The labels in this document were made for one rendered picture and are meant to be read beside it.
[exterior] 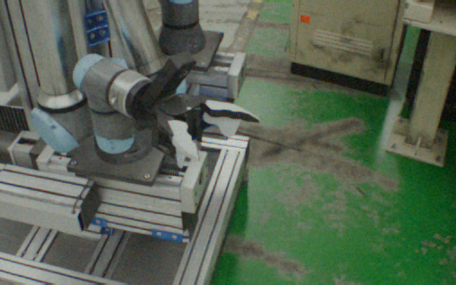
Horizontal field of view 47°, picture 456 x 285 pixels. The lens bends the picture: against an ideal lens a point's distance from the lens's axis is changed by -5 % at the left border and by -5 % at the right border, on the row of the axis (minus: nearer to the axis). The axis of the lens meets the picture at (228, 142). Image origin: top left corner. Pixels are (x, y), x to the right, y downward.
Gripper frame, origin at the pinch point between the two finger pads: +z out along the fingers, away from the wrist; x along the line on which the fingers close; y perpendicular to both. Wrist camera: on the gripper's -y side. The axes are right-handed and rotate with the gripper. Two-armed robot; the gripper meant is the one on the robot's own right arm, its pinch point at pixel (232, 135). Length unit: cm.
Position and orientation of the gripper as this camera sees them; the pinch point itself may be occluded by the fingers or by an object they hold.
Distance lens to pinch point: 83.0
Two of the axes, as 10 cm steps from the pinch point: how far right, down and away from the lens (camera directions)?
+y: -0.9, 8.2, 5.6
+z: 7.8, 4.1, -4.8
